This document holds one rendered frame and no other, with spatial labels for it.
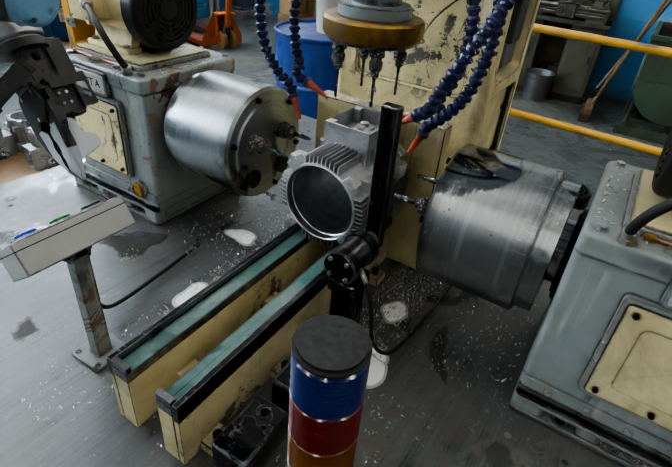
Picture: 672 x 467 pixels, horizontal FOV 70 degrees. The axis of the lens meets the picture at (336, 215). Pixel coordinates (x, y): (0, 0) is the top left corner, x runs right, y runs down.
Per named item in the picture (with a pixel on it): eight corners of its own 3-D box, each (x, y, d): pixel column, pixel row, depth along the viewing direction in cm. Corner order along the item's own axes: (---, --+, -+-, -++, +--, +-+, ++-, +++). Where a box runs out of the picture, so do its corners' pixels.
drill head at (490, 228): (420, 220, 108) (441, 114, 94) (619, 297, 90) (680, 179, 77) (364, 277, 89) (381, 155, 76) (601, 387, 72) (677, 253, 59)
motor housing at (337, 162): (331, 191, 115) (337, 115, 105) (402, 219, 107) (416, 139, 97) (278, 227, 100) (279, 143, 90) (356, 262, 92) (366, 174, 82)
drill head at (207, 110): (205, 138, 136) (198, 47, 122) (311, 179, 120) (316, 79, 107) (129, 169, 117) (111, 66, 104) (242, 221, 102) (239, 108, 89)
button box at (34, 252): (117, 230, 81) (101, 202, 80) (137, 222, 76) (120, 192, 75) (12, 282, 68) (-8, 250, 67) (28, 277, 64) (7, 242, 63)
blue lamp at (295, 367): (317, 347, 42) (321, 308, 39) (378, 381, 39) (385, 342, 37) (274, 394, 37) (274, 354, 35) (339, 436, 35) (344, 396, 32)
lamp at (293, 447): (312, 412, 46) (315, 381, 44) (366, 446, 44) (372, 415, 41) (273, 461, 42) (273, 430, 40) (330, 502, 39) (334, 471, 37)
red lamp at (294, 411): (315, 381, 44) (317, 347, 42) (372, 415, 41) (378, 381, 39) (273, 430, 40) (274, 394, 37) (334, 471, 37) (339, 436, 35)
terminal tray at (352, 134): (352, 136, 105) (355, 104, 101) (395, 150, 100) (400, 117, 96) (321, 153, 96) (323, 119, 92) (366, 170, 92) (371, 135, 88)
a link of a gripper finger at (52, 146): (110, 168, 78) (81, 115, 76) (75, 182, 74) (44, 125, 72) (101, 173, 80) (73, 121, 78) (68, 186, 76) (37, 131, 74)
